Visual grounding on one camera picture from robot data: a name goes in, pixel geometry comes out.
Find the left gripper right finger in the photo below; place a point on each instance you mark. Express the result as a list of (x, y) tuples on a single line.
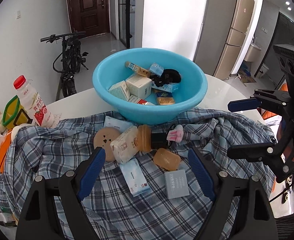
[(254, 217)]

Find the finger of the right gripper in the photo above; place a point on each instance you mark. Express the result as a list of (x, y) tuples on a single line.
[(243, 105), (253, 152)]

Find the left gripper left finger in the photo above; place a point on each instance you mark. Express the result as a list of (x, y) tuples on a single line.
[(39, 218)]

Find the gold blue tube box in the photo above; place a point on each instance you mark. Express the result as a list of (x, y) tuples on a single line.
[(137, 69)]

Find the orange chair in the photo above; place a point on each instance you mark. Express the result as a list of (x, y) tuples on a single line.
[(266, 114)]

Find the blue plaid shirt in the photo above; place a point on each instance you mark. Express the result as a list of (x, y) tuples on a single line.
[(113, 211)]

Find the light blue small box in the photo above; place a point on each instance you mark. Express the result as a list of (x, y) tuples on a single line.
[(165, 86)]

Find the pink bunny toy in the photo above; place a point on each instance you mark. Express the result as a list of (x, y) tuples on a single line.
[(176, 134)]

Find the black scrunchie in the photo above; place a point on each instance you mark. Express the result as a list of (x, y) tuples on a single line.
[(168, 76)]

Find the grey blue box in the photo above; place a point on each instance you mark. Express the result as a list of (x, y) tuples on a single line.
[(176, 184)]

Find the beige refrigerator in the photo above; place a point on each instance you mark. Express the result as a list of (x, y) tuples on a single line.
[(223, 33)]

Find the blue plastic basin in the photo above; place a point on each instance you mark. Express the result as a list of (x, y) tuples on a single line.
[(111, 70)]

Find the amber soap bar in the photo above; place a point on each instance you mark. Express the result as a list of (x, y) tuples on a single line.
[(166, 159)]

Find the round beige sponge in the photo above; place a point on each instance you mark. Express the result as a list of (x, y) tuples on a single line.
[(103, 138)]

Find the strawberry milk bottle red cap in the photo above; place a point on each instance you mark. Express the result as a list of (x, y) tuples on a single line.
[(33, 103)]

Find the light blue tissue pack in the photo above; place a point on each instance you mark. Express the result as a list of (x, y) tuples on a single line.
[(134, 177)]

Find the red white box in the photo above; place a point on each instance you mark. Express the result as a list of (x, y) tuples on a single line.
[(137, 100)]

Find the green yellow package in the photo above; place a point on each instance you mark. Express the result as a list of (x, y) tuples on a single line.
[(15, 114)]

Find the amber soap case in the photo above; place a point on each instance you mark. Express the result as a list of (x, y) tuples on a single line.
[(144, 138)]

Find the white square box in basin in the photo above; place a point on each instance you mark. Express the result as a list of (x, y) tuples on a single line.
[(139, 86)]

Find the beige paper packet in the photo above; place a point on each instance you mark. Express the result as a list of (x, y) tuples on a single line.
[(125, 146)]

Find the blue packet under shirt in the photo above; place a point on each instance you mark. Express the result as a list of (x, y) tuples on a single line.
[(120, 125)]

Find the black bicycle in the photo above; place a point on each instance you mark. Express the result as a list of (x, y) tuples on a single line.
[(68, 62)]

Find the dark brown door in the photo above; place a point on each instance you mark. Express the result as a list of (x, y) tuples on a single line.
[(90, 16)]

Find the black cable charger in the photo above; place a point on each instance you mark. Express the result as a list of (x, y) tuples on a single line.
[(159, 139)]

